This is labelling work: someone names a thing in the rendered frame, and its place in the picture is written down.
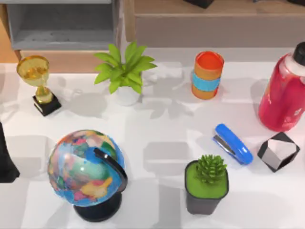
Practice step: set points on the orange and blue cup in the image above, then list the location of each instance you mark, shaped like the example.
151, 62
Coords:
206, 76

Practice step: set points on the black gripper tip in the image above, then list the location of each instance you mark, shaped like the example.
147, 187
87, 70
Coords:
6, 159

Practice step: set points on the blue stapler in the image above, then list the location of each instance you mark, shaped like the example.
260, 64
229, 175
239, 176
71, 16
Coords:
234, 144

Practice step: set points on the red bottle with black cap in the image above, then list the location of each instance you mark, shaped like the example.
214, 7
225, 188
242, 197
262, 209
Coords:
282, 95

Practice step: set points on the colourful globe on black stand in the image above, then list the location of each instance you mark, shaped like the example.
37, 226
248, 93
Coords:
85, 171

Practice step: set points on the black and white faceted holder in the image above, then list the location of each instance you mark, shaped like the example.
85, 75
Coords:
277, 152

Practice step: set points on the green succulent in black pot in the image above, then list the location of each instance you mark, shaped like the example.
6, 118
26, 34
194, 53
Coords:
206, 188

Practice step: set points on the gold trophy on black base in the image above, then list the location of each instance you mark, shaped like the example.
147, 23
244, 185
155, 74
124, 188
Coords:
35, 71

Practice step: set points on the wooden shelf unit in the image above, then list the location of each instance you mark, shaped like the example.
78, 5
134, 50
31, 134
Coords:
214, 23

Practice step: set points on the black object on shelf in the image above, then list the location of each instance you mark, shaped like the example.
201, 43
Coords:
199, 3

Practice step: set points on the grey cabinet with dark inside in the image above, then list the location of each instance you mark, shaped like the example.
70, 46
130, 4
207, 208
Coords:
62, 23

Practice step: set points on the green plant in white pot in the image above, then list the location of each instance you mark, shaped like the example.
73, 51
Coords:
124, 69

